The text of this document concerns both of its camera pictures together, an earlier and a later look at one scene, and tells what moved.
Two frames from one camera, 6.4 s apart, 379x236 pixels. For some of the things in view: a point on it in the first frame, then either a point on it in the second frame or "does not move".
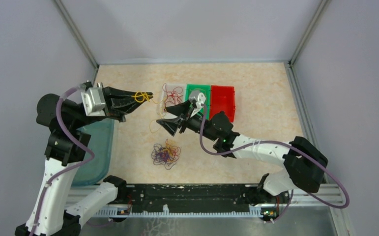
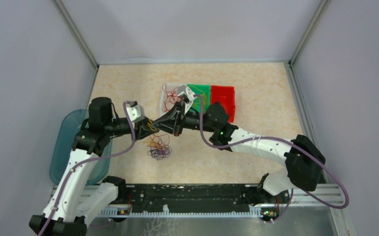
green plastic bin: [205, 89] does not move
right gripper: [172, 124] does not move
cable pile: [167, 156] → [160, 147]
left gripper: [118, 109] → [137, 133]
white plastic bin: [172, 94] does not move
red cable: [173, 96] does not move
